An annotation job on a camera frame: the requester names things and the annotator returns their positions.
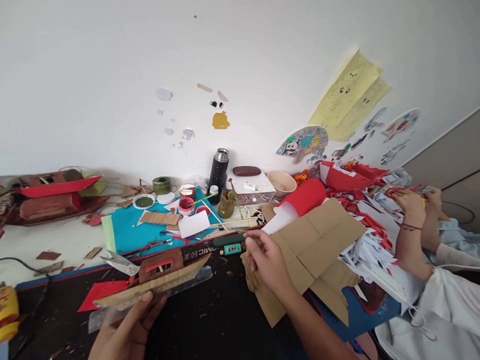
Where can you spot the person's right hand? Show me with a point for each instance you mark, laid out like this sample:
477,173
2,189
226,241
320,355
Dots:
272,262

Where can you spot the person's left hand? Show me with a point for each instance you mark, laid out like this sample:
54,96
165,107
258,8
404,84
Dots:
120,333

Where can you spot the person's right fingers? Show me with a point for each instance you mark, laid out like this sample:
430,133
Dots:
257,249

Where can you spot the person's left fingers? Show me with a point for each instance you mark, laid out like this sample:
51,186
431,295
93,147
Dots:
150,307

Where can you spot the brown cardboard boat model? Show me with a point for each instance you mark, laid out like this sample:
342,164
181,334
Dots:
165,275

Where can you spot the clear plastic ruler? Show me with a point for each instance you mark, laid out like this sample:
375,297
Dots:
195,279

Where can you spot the small green box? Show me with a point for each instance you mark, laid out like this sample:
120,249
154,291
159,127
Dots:
233,249

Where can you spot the green utility knife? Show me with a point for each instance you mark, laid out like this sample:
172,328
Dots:
229,239

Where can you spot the bundle of bamboo sticks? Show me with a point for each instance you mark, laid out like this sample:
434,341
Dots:
247,217

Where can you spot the red corrugated cardboard piece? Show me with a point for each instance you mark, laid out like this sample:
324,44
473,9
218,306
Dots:
99,296

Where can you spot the silver scissors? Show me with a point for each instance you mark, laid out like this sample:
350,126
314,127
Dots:
122,262

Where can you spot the olive paint-stained jar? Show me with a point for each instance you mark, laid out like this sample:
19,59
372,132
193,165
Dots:
227,204

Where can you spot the white patterned box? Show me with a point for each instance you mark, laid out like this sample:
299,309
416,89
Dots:
258,189

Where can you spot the black cutting mat blue edge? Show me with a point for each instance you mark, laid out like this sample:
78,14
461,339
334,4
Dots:
210,322

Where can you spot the large brown cardboard sheet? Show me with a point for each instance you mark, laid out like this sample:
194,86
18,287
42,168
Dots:
318,240

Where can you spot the white paper sheet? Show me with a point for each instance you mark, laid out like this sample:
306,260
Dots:
194,224

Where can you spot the red paper roll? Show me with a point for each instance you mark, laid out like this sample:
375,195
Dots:
305,197

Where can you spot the beige bowl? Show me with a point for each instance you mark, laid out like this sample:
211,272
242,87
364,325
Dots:
282,182

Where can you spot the brown cardboard scrap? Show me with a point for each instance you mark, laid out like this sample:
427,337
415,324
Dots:
48,268
48,255
93,253

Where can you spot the maroon glasses case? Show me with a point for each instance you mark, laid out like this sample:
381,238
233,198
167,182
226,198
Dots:
246,171

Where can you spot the red paint jar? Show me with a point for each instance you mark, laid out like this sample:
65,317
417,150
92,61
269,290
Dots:
186,207

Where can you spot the teal paper sheet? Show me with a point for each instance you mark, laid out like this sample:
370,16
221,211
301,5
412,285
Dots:
127,228

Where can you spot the light green paper strip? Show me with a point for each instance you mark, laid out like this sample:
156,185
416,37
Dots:
107,234

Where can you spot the black thermos flask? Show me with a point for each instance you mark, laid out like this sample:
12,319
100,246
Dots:
218,172

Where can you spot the orange paper flowers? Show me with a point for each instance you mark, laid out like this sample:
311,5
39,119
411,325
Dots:
303,177

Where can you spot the small folded cardboard strip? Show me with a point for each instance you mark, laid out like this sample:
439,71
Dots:
159,218

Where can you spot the brown paint jar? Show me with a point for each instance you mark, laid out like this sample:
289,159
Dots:
187,192

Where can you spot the plain white lid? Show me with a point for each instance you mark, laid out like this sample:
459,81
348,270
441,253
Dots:
166,198

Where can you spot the white lid with green paint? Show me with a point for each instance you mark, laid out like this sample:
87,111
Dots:
144,201

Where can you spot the pile of paper scraps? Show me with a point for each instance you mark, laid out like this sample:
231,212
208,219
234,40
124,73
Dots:
369,243

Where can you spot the dark green paint jar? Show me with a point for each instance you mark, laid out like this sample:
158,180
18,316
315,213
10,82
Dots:
161,185

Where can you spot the colourful fan-shaped drawing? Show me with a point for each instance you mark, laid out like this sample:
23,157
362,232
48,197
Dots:
303,144

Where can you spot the red folded paper shapes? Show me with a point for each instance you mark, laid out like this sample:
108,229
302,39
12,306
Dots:
352,176

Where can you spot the large red brown boat model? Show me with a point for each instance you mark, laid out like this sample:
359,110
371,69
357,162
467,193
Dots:
48,204

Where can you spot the yellow paper posters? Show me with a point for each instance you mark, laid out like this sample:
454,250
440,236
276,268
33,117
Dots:
348,97

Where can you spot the beige cabinet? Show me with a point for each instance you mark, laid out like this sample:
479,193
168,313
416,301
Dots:
450,157

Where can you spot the yellow wall sticker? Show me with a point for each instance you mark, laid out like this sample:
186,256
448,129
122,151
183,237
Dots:
221,120

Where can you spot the group of small wall stickers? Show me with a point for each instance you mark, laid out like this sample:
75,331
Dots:
393,153

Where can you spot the white oval wall sticker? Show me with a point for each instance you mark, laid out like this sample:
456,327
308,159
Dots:
164,94

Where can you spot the round colourful wall drawing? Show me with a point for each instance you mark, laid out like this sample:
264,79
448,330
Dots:
401,125

